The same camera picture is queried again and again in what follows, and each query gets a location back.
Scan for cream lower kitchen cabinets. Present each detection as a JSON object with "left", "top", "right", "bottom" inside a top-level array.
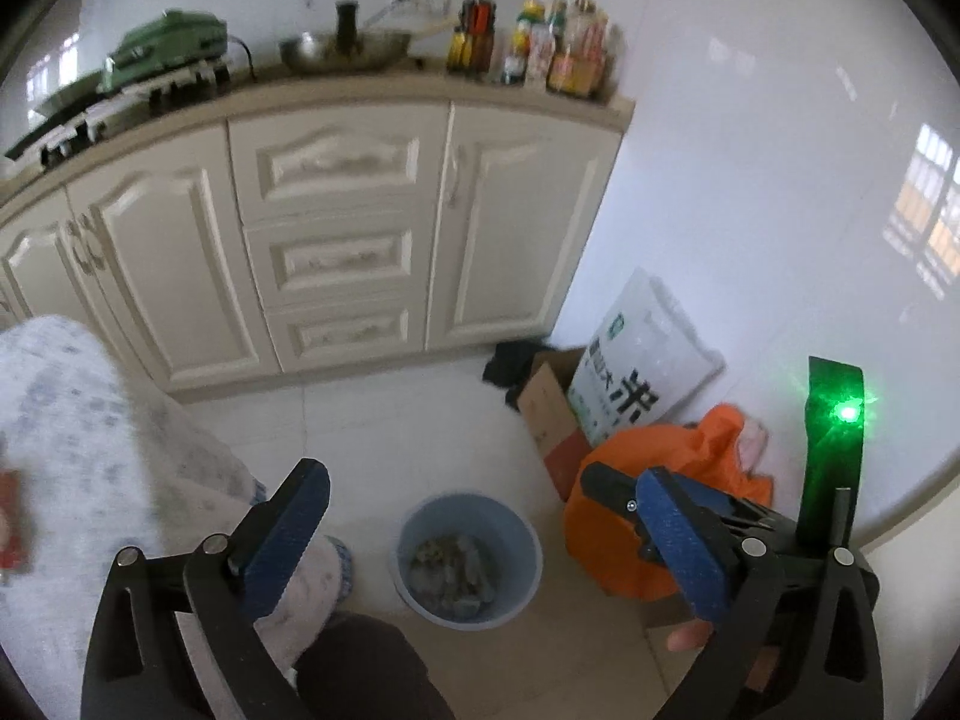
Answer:
[{"left": 2, "top": 73, "right": 635, "bottom": 392}]

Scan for black gas stove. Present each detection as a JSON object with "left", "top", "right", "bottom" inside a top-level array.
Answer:
[{"left": 3, "top": 59, "right": 231, "bottom": 171}]

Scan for group of condiment bottles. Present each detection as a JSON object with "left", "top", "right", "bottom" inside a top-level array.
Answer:
[{"left": 498, "top": 0, "right": 626, "bottom": 103}]

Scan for dark oil bottle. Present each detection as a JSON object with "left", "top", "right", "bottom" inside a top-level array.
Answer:
[{"left": 446, "top": 0, "right": 496, "bottom": 78}]

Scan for green electric cooking pot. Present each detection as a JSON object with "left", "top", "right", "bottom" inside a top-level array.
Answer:
[{"left": 99, "top": 10, "right": 228, "bottom": 94}]

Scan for steel wok with handle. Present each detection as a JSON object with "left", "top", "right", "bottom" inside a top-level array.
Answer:
[{"left": 278, "top": 0, "right": 457, "bottom": 76}]

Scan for white rice bag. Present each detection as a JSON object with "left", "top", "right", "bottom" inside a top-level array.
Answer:
[{"left": 566, "top": 270, "right": 724, "bottom": 447}]

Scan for shallow pan on stove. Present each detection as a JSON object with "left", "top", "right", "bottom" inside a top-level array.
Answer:
[{"left": 31, "top": 71, "right": 103, "bottom": 119}]

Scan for trash inside bucket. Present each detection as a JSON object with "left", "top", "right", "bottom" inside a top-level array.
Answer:
[{"left": 407, "top": 535, "right": 498, "bottom": 622}]

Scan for white floral tablecloth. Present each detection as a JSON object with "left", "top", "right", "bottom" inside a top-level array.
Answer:
[{"left": 2, "top": 316, "right": 342, "bottom": 718}]

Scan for person's right hand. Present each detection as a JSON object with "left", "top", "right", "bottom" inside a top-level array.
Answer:
[{"left": 665, "top": 619, "right": 715, "bottom": 653}]

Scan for black tracker with green light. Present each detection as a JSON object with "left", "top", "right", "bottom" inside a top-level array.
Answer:
[{"left": 794, "top": 356, "right": 866, "bottom": 557}]

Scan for light blue trash bucket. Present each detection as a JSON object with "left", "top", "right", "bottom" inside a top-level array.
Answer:
[{"left": 391, "top": 493, "right": 544, "bottom": 632}]

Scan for brown cardboard box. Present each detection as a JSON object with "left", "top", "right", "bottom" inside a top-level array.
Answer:
[{"left": 517, "top": 348, "right": 590, "bottom": 502}]

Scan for red snack wrapper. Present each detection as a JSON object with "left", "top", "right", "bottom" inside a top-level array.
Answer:
[{"left": 0, "top": 470, "right": 31, "bottom": 574}]

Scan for black cloth on floor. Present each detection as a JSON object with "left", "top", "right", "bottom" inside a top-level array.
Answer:
[{"left": 482, "top": 340, "right": 553, "bottom": 411}]

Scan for orange plastic bag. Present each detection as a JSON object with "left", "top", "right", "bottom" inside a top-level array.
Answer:
[{"left": 563, "top": 403, "right": 775, "bottom": 603}]

